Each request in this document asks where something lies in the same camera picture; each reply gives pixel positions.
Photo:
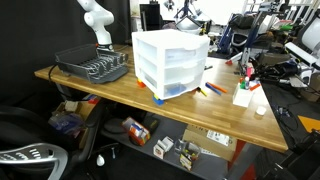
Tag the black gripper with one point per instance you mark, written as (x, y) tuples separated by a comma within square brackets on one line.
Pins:
[(278, 71)]

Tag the pink marker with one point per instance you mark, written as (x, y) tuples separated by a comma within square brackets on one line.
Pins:
[(249, 71)]

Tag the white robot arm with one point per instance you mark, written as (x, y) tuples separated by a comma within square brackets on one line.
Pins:
[(97, 18)]

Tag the white blue marker in holder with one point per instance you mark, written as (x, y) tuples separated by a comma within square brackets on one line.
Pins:
[(247, 83)]

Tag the green marker in holder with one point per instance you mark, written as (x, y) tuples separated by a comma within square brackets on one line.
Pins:
[(243, 85)]

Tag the white pen holder box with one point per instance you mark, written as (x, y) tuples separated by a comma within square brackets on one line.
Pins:
[(242, 97)]

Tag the orange marker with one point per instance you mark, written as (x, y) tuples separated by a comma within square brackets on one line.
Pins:
[(218, 87)]

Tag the yellow marker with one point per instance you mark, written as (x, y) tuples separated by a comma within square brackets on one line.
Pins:
[(203, 92)]

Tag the white round cap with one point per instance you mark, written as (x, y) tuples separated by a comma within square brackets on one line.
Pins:
[(261, 110)]

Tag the cardboard box under table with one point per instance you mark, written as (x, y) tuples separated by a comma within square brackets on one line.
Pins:
[(217, 143)]

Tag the white plastic drawer unit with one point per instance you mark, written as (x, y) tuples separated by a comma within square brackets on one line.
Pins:
[(169, 62)]

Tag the blue toy block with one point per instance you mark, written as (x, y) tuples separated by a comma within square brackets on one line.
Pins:
[(157, 100)]

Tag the small white carton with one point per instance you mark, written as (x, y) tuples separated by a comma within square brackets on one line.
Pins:
[(162, 147)]

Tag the red toy block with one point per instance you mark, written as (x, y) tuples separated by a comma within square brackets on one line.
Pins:
[(140, 83)]

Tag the orange snack box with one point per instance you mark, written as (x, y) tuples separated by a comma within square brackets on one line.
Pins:
[(136, 131)]

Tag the grey dish rack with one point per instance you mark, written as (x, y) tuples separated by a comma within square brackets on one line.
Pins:
[(92, 64)]

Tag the grey mesh office chair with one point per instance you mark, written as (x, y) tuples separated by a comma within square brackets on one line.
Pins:
[(30, 145)]

